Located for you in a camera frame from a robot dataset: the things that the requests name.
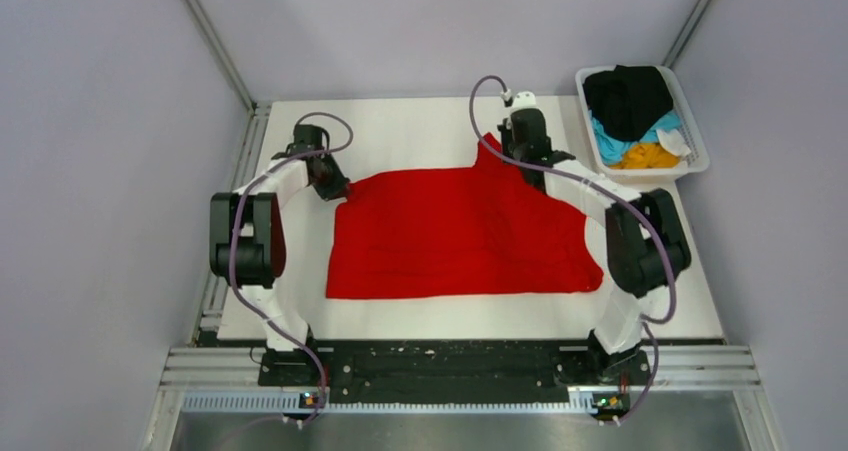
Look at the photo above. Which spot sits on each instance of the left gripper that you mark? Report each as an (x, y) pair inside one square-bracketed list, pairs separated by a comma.
[(338, 189)]

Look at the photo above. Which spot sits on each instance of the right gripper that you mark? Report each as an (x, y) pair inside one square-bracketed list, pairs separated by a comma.
[(505, 134)]

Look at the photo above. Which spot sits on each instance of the red t shirt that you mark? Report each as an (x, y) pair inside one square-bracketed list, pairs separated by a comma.
[(457, 231)]

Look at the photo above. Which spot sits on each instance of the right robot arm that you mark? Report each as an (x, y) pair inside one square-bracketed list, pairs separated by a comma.
[(646, 247)]

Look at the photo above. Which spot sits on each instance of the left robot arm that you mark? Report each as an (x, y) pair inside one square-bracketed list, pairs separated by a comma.
[(247, 240)]

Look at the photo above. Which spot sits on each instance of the light blue t shirt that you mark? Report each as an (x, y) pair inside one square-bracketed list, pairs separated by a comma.
[(611, 149)]

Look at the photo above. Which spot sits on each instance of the black t shirt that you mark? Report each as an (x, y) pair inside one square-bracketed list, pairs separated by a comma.
[(628, 100)]

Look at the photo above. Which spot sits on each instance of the yellow t shirt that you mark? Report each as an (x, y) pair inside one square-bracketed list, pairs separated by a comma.
[(646, 156)]

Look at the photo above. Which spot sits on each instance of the white cloth in basket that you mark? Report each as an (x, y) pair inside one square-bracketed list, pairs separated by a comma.
[(673, 142)]

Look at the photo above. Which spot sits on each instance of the white plastic basket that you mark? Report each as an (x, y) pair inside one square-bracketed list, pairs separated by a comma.
[(698, 161)]

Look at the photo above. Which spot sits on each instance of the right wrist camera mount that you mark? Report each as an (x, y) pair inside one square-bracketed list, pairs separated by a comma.
[(515, 101)]

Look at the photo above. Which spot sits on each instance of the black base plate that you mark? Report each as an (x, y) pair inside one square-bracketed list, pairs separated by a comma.
[(462, 372)]

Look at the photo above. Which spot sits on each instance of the left aluminium corner post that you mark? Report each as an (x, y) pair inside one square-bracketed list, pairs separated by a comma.
[(219, 53)]

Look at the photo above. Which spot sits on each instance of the aluminium corner post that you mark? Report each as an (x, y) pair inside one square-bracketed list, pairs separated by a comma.
[(219, 53), (686, 32)]

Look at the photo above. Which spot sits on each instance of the aluminium frame rail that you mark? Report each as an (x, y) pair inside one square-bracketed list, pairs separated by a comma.
[(214, 279)]

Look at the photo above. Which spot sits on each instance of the right aluminium corner post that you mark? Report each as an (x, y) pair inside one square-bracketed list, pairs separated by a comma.
[(686, 32)]

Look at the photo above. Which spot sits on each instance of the white cable duct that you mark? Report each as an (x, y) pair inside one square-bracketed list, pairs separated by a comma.
[(282, 403)]

